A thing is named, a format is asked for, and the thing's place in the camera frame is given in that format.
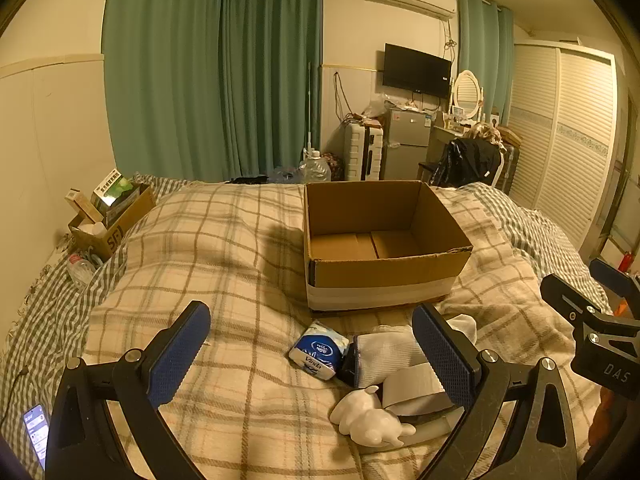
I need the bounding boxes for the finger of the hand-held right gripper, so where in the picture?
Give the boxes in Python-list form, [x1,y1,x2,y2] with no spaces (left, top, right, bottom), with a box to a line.
[589,257,640,305]
[540,273,608,331]

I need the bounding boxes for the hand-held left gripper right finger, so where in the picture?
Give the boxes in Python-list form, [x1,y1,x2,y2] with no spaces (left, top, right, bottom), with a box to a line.
[411,303,583,480]

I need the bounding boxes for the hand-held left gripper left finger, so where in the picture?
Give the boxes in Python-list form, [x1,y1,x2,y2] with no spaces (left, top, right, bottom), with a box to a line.
[46,301,212,480]

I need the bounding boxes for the grey strap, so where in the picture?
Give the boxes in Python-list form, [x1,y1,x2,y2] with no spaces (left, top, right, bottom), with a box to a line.
[382,362,466,448]

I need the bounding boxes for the white cloth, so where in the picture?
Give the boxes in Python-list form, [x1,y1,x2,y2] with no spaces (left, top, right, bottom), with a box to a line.
[357,314,478,391]

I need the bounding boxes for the black pouch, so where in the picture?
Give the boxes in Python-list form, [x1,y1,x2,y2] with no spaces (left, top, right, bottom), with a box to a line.
[336,340,363,388]

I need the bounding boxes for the white animal figurine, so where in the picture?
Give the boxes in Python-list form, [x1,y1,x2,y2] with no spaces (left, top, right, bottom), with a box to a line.
[329,385,417,448]

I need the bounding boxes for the blue tissue pack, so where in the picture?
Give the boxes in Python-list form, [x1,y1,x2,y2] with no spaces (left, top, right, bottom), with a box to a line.
[287,321,350,380]

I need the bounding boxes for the person's right hand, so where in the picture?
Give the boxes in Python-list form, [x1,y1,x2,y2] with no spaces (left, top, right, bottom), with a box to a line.
[587,390,618,461]

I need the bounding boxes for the plaid blanket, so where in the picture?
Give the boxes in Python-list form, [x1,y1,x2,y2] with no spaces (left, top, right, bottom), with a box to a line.
[82,182,608,480]

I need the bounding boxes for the clear plastic bottle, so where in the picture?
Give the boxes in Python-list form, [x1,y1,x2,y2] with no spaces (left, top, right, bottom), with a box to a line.
[67,254,97,286]

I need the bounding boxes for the white louvred wardrobe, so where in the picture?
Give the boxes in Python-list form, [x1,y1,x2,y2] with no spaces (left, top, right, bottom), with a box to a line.
[505,40,628,253]

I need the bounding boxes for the white chair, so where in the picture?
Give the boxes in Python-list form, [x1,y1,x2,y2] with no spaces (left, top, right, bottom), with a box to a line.
[482,147,506,191]

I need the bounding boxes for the brown suitcase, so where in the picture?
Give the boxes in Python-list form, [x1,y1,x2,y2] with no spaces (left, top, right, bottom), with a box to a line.
[500,142,521,193]

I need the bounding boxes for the small cardboard box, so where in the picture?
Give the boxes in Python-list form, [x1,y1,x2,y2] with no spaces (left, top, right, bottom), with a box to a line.
[67,183,157,263]

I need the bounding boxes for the smartphone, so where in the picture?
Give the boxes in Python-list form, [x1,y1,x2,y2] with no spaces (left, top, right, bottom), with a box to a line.
[22,404,51,471]

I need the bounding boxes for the black jacket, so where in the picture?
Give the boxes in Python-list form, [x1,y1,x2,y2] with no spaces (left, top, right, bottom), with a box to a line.
[431,137,503,188]

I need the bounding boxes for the tan carton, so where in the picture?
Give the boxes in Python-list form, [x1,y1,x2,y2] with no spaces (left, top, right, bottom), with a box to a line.
[66,187,103,223]

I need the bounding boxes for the green white package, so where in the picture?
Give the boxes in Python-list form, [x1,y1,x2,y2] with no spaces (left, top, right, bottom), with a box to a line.
[92,169,132,211]

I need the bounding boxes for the white dressing table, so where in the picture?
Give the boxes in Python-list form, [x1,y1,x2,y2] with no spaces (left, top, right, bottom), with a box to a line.
[430,125,471,166]

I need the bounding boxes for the small grey fridge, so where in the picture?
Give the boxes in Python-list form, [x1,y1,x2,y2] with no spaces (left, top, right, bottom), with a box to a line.
[382,107,436,181]

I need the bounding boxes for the leopard print bag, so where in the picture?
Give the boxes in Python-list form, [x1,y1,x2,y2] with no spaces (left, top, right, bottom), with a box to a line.
[322,152,346,181]

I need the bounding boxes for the white suitcase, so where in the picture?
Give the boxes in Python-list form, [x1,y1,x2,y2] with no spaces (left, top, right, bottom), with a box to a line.
[344,121,385,182]

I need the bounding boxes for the oval white mirror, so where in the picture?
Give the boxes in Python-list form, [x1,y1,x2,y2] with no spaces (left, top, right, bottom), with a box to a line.
[451,70,486,118]

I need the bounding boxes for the large water jug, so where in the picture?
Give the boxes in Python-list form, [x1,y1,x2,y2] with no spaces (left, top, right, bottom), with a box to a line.
[299,149,332,184]

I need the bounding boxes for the narrow green curtain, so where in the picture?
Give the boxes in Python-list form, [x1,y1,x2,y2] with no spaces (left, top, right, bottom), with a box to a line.
[457,0,516,126]

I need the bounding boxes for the mop pole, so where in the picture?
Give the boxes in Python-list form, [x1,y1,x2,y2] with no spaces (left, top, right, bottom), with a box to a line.
[306,62,315,153]

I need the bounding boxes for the black wall television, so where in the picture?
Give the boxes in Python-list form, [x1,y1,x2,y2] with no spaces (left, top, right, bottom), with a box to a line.
[382,43,453,98]

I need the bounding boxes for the wall cables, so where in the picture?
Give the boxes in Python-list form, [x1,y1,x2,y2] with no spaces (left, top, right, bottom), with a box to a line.
[332,72,351,121]

